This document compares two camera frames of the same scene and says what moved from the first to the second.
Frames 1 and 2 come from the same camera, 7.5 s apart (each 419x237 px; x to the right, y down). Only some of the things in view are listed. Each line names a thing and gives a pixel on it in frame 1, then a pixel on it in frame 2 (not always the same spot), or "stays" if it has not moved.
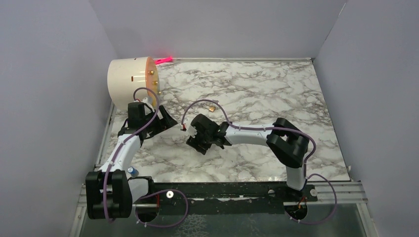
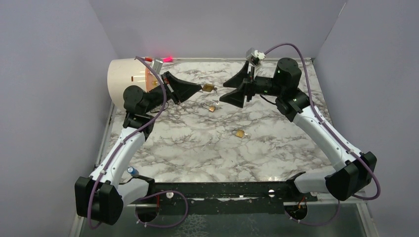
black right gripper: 194,143 → 237,97
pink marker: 164,60 stays
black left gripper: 164,123 → 178,89
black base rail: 218,198 stays
